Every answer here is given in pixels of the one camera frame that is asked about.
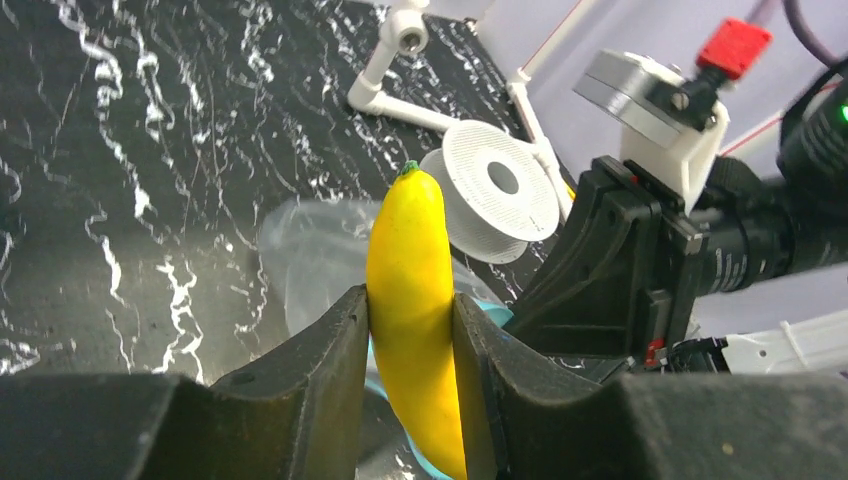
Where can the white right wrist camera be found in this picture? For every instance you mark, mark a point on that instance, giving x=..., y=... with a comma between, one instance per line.
x=673, y=126

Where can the yellow banana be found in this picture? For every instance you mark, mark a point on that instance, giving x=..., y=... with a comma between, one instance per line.
x=410, y=296

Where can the white pvc pipe frame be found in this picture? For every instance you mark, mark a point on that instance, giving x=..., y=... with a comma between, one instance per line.
x=403, y=33

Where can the clear zip top bag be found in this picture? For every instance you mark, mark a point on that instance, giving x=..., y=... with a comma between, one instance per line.
x=313, y=252

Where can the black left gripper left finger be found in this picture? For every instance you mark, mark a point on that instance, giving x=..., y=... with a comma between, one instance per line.
x=294, y=413

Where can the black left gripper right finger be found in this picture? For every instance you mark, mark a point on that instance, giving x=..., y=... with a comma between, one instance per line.
x=525, y=417

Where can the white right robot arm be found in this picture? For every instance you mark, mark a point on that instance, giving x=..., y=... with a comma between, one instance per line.
x=813, y=140

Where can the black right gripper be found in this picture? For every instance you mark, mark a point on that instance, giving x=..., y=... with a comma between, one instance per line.
x=629, y=263

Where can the white perforated spool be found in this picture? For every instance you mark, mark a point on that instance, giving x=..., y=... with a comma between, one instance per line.
x=497, y=197

